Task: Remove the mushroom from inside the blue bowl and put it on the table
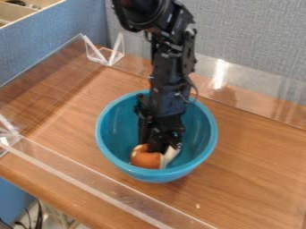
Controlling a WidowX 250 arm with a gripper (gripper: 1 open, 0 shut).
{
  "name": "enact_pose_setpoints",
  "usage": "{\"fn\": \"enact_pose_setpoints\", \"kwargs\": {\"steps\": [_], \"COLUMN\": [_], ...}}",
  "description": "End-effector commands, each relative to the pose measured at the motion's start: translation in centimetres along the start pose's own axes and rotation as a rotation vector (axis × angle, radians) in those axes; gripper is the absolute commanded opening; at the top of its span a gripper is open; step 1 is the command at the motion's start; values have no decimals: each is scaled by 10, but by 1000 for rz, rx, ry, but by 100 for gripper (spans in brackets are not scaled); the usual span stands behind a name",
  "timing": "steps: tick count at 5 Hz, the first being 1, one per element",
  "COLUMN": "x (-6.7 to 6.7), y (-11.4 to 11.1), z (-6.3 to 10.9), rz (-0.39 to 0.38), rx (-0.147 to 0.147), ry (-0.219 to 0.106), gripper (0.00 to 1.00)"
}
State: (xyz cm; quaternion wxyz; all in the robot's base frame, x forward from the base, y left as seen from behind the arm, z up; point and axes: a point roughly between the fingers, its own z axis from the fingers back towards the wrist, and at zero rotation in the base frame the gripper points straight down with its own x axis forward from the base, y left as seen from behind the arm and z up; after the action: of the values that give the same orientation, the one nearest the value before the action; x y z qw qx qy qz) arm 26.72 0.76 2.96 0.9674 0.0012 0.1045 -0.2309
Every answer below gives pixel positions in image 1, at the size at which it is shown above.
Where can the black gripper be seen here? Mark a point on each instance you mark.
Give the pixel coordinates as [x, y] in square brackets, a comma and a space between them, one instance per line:
[159, 109]

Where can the brown white toy mushroom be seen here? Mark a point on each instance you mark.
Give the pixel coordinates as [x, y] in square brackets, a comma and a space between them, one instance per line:
[152, 160]

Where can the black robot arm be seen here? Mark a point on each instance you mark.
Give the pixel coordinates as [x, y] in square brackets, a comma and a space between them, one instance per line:
[164, 20]

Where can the blue plastic bowl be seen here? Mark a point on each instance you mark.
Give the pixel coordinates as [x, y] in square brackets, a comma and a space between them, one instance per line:
[116, 138]

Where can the clear acrylic back barrier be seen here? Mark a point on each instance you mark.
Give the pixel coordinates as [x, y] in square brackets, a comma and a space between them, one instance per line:
[258, 92]

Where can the clear acrylic barrier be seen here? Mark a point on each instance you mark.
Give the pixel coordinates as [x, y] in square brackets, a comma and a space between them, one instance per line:
[35, 94]
[95, 184]
[258, 92]

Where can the clear acrylic left barrier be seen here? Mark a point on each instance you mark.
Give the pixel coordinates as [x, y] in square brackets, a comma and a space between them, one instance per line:
[35, 94]

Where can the clear acrylic front barrier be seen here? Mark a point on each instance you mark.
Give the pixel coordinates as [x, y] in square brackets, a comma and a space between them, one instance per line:
[95, 184]

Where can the clear acrylic corner bracket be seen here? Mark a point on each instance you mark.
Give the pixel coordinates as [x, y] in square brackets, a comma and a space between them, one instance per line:
[101, 55]

